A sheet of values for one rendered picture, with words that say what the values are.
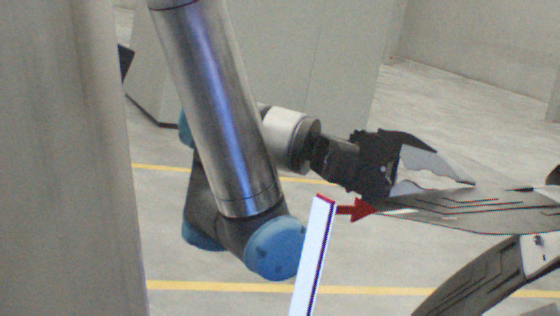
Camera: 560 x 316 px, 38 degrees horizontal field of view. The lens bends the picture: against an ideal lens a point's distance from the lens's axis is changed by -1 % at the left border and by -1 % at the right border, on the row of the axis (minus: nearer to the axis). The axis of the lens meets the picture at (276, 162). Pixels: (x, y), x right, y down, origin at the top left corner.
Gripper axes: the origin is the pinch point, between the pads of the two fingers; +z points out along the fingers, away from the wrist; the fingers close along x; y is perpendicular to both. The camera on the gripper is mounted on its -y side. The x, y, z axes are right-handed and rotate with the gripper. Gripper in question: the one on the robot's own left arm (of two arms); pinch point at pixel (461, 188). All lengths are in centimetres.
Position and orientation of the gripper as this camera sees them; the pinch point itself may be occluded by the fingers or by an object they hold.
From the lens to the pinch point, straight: 93.5
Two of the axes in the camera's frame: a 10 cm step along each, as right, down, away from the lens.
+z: 9.2, 2.5, -3.0
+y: 3.2, -0.4, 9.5
